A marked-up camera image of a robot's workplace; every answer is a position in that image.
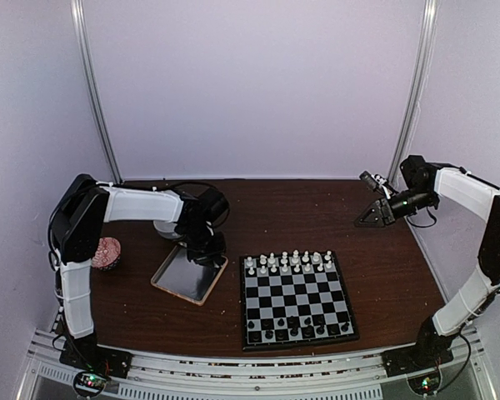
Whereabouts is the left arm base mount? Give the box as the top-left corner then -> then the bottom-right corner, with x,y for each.
59,343 -> 133,398

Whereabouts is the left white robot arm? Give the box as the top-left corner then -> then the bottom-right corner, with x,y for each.
47,174 -> 230,370

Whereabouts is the red patterned bowl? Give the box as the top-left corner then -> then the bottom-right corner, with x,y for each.
92,237 -> 122,272

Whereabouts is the left aluminium frame post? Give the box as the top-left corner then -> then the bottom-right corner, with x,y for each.
70,0 -> 123,183

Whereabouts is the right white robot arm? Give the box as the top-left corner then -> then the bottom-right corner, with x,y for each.
354,155 -> 500,368

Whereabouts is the aluminium front rail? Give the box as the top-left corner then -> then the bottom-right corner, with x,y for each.
12,328 -> 500,399

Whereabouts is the right aluminium frame post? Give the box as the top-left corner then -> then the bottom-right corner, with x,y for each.
387,0 -> 439,183

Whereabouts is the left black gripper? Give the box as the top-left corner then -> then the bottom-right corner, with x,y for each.
181,222 -> 227,268

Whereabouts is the black grey chessboard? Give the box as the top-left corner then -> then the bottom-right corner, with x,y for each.
239,249 -> 360,352

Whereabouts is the aluminium frame post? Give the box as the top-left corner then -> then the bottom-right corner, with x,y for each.
387,0 -> 439,183
70,0 -> 123,183

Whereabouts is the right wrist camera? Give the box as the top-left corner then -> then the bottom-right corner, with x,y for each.
359,171 -> 398,198

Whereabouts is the white ceramic bowl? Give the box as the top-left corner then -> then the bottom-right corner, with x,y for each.
153,220 -> 184,241

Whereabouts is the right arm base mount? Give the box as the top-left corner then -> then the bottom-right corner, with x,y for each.
381,345 -> 453,398

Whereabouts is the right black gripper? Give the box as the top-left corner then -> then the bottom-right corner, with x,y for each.
354,186 -> 435,228

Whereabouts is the wooden rimmed black tray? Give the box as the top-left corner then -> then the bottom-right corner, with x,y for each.
150,247 -> 228,306

